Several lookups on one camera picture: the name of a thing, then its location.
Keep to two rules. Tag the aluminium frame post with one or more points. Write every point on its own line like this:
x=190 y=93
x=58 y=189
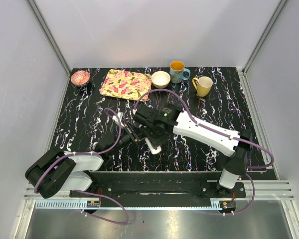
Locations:
x=266 y=32
x=48 y=34

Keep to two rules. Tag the right aluminium frame post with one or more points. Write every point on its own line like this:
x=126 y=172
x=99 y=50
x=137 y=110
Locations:
x=266 y=32

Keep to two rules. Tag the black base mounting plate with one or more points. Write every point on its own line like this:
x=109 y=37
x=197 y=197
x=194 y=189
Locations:
x=163 y=189

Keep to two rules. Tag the cream ceramic bowl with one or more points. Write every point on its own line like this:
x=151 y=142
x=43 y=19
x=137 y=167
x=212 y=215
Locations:
x=160 y=79

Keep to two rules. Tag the blue butterfly mug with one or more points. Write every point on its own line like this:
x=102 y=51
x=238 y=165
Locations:
x=178 y=72

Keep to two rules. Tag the floral rectangular tray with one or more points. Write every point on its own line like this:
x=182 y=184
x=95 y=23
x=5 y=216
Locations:
x=125 y=84

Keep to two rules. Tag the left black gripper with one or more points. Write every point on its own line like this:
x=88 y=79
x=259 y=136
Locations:
x=133 y=134

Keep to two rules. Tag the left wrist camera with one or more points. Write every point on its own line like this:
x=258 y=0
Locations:
x=117 y=118

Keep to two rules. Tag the red patterned small bowl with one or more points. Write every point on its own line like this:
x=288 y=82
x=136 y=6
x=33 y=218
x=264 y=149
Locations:
x=80 y=78

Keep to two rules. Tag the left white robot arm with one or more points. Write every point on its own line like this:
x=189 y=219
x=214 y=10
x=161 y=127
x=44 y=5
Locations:
x=58 y=170

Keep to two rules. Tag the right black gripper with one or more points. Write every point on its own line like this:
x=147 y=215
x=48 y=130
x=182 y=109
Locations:
x=155 y=142

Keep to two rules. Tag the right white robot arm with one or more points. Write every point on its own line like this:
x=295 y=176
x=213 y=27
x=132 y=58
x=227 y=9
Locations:
x=231 y=143

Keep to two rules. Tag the yellow mug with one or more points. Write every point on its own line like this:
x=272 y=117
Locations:
x=202 y=85

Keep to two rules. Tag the white remote control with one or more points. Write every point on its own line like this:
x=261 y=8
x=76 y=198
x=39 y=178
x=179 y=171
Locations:
x=153 y=150

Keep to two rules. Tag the left aluminium frame post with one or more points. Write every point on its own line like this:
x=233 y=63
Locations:
x=48 y=34

